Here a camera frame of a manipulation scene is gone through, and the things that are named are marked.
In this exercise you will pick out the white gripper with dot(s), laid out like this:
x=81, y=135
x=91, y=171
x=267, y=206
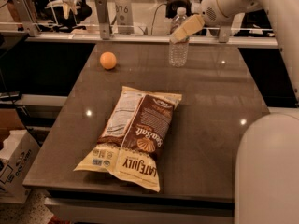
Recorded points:
x=209, y=11

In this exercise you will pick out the clear plastic water bottle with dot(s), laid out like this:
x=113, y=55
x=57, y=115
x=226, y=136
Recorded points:
x=178, y=52

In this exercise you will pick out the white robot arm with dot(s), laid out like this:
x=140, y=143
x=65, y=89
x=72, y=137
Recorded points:
x=267, y=162

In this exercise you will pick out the brown and cream chip bag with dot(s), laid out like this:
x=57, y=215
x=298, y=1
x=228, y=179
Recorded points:
x=130, y=144

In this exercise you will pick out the black headphones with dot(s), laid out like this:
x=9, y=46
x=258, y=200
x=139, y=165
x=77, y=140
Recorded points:
x=173, y=5

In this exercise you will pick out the orange ball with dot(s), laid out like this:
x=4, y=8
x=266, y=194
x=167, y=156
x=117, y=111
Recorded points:
x=108, y=60

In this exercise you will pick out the black office chair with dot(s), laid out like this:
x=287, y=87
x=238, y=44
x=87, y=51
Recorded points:
x=66, y=14

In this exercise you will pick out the white cardboard box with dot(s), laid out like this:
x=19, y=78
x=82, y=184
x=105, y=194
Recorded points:
x=16, y=157

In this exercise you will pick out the right metal rail bracket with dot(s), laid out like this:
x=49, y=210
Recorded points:
x=224, y=33

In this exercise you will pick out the metal rail bracket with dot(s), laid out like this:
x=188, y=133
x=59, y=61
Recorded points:
x=224, y=33
x=27, y=18
x=103, y=19

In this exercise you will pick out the white numbered sign post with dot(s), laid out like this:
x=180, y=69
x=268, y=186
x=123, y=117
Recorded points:
x=124, y=15

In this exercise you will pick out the middle metal rail bracket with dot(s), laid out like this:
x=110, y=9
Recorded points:
x=103, y=19

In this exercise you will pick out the left metal rail bracket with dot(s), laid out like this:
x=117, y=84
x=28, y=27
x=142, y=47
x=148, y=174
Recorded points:
x=27, y=18

